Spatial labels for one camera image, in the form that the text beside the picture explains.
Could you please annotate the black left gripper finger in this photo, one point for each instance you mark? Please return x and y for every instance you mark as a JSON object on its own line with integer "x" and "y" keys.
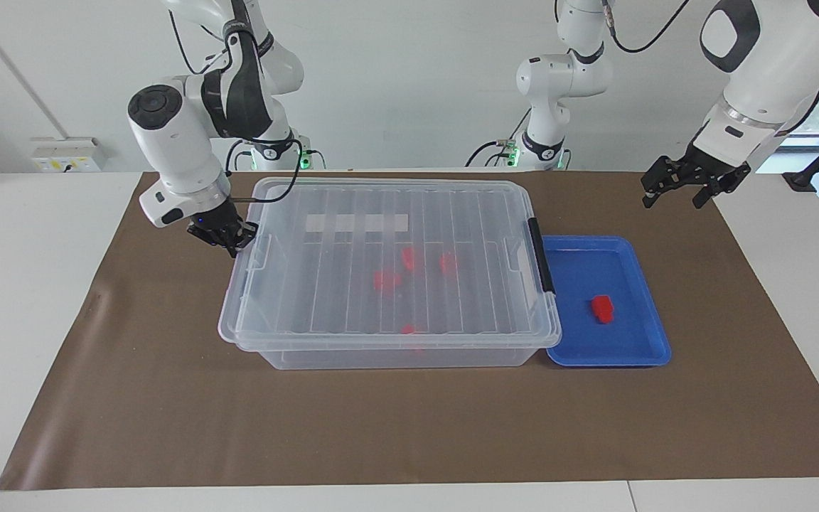
{"x": 658, "y": 174}
{"x": 724, "y": 183}

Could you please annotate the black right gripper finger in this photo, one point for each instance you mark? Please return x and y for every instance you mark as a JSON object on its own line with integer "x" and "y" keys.
{"x": 237, "y": 247}
{"x": 249, "y": 230}

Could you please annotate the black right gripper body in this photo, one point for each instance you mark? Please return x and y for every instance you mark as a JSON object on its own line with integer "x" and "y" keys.
{"x": 214, "y": 224}

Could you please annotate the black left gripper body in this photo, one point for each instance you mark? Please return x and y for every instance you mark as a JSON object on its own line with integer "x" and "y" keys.
{"x": 704, "y": 167}

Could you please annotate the clear plastic ribbed lid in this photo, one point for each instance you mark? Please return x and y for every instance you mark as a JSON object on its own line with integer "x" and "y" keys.
{"x": 352, "y": 299}

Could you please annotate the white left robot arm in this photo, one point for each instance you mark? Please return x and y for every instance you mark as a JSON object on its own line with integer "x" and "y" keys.
{"x": 758, "y": 78}

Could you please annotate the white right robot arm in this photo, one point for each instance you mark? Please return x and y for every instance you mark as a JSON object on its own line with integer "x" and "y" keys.
{"x": 175, "y": 149}

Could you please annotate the blue plastic tray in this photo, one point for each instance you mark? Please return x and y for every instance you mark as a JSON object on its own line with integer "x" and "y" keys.
{"x": 630, "y": 341}

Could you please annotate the clear plastic storage box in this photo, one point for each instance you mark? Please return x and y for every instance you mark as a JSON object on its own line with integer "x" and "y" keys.
{"x": 381, "y": 358}

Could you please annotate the brown paper table mat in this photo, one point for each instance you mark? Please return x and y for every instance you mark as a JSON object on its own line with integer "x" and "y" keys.
{"x": 239, "y": 427}

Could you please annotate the white wall power outlet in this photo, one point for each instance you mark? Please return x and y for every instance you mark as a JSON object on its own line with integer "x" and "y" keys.
{"x": 68, "y": 155}

